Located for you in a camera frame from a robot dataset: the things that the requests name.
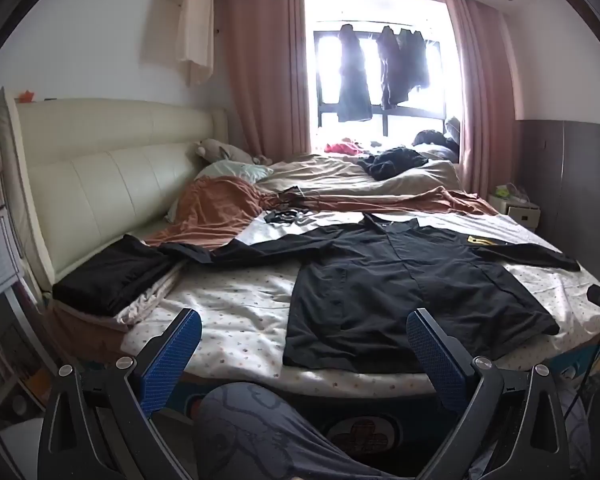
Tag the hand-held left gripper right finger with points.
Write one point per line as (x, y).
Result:
(437, 355)

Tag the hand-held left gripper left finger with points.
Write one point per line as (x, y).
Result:
(172, 355)

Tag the black jacket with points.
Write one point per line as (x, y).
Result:
(380, 285)

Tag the folded black clothes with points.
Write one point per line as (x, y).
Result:
(105, 275)

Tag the black clothes pile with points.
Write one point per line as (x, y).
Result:
(392, 162)

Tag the folded pale cloth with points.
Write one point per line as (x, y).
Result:
(145, 300)

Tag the bed with cream headboard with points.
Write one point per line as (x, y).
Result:
(240, 320)

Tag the person's leg grey pants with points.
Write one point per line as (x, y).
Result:
(260, 435)

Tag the white nightstand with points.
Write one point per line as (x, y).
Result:
(517, 212)

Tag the brown blanket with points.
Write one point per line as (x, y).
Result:
(215, 210)

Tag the cream padded headboard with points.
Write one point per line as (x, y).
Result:
(105, 175)

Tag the pale green pillow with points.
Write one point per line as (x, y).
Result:
(232, 170)

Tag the grey plush toy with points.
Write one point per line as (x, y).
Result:
(217, 149)

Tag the dark cloth pile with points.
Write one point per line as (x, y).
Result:
(432, 140)

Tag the beige duvet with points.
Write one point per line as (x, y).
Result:
(320, 170)

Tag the red cloth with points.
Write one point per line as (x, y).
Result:
(342, 147)

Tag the pink curtain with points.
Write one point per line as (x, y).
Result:
(485, 95)
(265, 70)

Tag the window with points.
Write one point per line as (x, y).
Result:
(375, 125)

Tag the hanging dark garment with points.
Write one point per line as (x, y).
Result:
(389, 70)
(354, 80)
(416, 60)

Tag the small orange item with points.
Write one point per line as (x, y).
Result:
(26, 95)

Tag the hanging beige garment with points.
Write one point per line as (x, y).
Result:
(196, 25)

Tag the blue bed frame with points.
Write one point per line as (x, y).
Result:
(365, 435)

